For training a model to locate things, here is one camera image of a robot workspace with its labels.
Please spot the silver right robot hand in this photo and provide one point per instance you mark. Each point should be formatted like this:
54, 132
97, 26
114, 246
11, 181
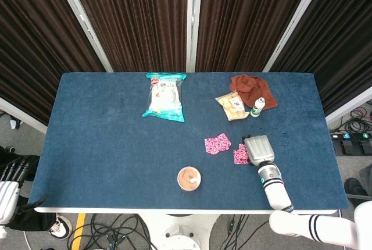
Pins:
260, 149

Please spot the pink patterned card stack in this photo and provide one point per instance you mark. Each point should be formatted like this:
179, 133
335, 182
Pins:
239, 157
218, 144

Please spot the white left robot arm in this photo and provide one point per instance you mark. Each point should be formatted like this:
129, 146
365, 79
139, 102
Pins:
2, 231

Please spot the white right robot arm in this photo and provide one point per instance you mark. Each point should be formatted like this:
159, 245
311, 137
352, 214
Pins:
276, 192

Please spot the white bottle green label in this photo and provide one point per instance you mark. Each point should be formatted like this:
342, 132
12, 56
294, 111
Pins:
257, 109

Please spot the clear bag of chips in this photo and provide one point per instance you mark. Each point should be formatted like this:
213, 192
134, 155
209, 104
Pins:
232, 107

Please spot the brown cloth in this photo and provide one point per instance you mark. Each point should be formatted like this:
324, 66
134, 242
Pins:
247, 85

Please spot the clear jar of rubber bands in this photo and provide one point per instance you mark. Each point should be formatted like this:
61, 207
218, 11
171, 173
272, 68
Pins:
189, 178

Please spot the black foot pedal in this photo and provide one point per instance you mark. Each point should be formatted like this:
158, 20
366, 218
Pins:
348, 147
366, 147

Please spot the teal snack bag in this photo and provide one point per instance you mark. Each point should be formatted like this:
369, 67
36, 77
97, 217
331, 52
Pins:
164, 99

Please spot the brown pleated curtain panel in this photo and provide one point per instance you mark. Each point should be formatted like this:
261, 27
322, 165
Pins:
35, 43
136, 20
247, 20
343, 43

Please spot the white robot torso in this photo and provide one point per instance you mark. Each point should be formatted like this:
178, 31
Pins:
364, 226

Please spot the blue fabric table cover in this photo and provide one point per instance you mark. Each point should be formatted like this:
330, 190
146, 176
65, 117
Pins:
101, 145

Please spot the yellow floor tape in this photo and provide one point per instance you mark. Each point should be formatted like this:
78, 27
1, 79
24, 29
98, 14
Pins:
78, 229

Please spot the white sneaker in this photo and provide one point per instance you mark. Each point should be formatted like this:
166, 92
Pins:
61, 226

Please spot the black trouser leg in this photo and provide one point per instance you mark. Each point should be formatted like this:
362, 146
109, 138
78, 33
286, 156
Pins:
32, 221

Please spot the white partition post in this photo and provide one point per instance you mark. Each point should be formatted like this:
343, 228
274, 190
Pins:
194, 14
84, 23
348, 106
23, 114
293, 23

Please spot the white pedestal base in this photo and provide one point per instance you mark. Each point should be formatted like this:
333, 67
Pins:
180, 229

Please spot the white table frame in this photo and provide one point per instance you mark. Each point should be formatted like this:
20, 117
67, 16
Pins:
145, 211

